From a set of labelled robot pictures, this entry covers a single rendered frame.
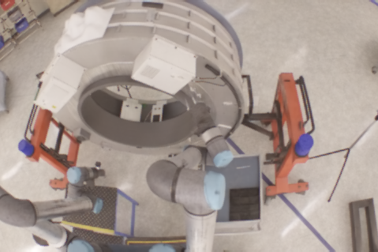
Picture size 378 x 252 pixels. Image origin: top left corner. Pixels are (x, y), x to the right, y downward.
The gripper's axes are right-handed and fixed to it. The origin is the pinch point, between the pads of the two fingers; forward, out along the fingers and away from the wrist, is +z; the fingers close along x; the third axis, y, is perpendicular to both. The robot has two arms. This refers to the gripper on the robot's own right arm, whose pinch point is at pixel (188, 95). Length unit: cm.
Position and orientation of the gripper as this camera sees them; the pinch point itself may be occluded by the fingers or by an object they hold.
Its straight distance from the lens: 133.7
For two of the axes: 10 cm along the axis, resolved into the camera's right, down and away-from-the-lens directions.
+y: 7.1, -0.3, 7.0
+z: -4.1, -8.3, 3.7
